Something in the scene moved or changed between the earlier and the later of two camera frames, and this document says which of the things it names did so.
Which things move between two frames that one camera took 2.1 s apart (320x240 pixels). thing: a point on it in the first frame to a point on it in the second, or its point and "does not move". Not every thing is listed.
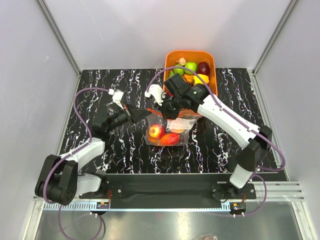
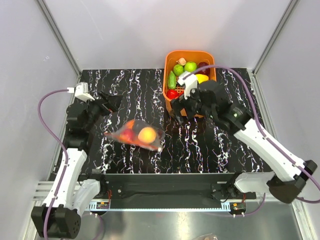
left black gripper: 137,113 to 112,105
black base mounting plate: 170,190 does not move
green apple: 190,65 does not move
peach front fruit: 156,131 to 127,134
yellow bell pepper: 204,77 does not move
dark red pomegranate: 203,68 does not move
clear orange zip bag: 161,131 to 139,133
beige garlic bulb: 181,61 does not move
